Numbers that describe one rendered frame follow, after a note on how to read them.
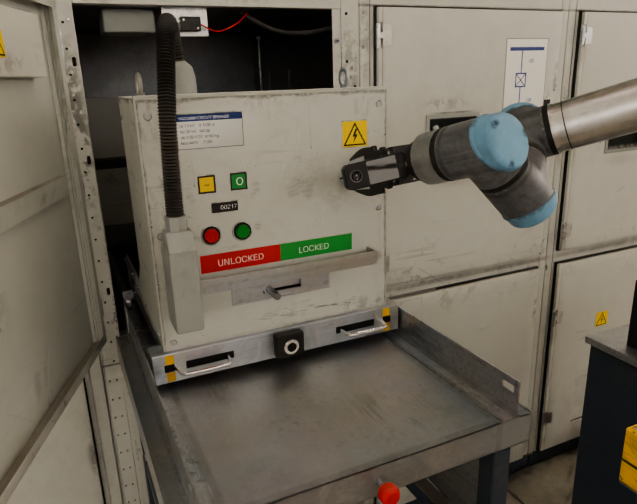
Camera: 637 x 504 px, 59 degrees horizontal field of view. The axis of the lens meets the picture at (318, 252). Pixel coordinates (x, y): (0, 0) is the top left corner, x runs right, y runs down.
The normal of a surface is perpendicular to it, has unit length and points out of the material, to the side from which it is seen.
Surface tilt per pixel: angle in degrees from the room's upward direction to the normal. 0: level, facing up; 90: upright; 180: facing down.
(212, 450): 0
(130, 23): 90
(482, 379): 90
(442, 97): 90
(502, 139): 71
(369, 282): 90
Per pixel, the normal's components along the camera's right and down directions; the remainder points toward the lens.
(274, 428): -0.03, -0.96
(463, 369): -0.91, 0.15
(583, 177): 0.42, 0.26
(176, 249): 0.35, -0.25
